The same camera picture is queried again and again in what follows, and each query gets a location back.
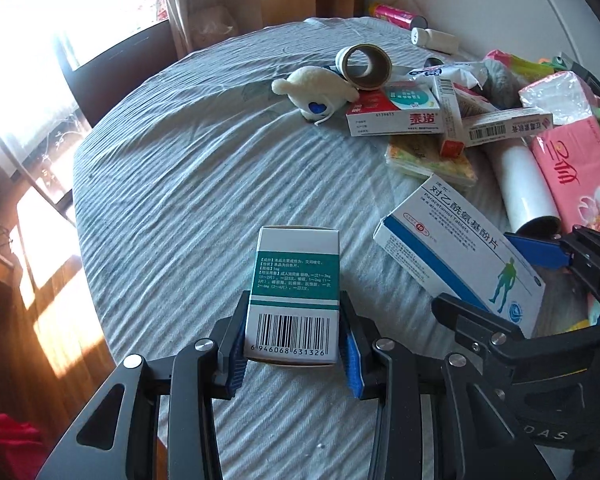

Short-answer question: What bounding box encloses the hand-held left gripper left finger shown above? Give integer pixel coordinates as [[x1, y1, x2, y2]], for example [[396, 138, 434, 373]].
[[35, 292, 253, 480]]

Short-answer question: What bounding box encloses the red white medicine box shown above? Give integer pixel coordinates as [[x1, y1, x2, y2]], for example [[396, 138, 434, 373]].
[[346, 85, 445, 137]]

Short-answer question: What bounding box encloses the floral pocket tissue pack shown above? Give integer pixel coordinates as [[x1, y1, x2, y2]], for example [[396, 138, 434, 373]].
[[385, 135, 478, 191]]

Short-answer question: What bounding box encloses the white crumpled packet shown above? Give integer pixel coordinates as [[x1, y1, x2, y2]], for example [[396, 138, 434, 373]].
[[407, 60, 488, 88]]

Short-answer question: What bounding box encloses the narrow white orange box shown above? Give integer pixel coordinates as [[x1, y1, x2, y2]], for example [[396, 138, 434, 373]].
[[432, 76, 467, 157]]

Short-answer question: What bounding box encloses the pink floral tissue pack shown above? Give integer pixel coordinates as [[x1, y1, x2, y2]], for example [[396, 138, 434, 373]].
[[519, 71, 600, 128], [530, 115, 600, 241]]

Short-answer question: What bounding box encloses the wooden side table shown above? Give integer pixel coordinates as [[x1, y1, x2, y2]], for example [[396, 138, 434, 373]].
[[0, 205, 26, 311]]

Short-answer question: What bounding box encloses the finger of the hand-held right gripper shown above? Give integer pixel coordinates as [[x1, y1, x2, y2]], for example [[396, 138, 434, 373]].
[[431, 294, 600, 386], [504, 226, 600, 306]]

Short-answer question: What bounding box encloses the red cloth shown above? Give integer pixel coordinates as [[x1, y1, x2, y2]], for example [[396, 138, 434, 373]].
[[0, 412, 46, 480]]

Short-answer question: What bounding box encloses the white ointment box red logo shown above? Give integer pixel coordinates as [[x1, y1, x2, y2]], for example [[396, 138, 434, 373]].
[[462, 107, 555, 148]]

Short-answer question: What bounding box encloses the white seal plush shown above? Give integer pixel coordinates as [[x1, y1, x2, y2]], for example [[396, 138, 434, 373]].
[[271, 66, 358, 123]]

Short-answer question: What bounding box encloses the pink spray can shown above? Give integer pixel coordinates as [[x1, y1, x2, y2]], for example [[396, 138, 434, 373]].
[[370, 2, 428, 31]]

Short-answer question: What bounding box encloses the grey plush toy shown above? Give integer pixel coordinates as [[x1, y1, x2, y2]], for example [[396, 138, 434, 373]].
[[480, 57, 526, 111]]

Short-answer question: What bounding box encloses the green white medicine box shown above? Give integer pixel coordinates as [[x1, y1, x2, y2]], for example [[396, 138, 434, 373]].
[[244, 226, 342, 365]]

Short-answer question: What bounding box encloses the white plastic bottle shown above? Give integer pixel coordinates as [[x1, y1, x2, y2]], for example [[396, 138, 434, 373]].
[[410, 26, 458, 55]]

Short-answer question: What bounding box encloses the white blue figure medicine box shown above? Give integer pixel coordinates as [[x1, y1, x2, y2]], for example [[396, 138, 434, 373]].
[[373, 174, 547, 338]]

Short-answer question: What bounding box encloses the white padded headboard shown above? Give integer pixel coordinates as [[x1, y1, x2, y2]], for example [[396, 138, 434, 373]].
[[365, 0, 600, 91]]

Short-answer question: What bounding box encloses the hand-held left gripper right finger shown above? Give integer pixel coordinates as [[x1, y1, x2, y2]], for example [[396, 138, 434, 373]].
[[340, 291, 551, 480]]

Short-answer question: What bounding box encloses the small cardboard-core tape roll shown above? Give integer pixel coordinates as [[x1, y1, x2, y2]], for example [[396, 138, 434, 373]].
[[336, 44, 393, 92]]

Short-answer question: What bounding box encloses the white lint roller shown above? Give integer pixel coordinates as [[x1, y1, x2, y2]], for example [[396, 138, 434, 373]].
[[482, 141, 563, 235]]

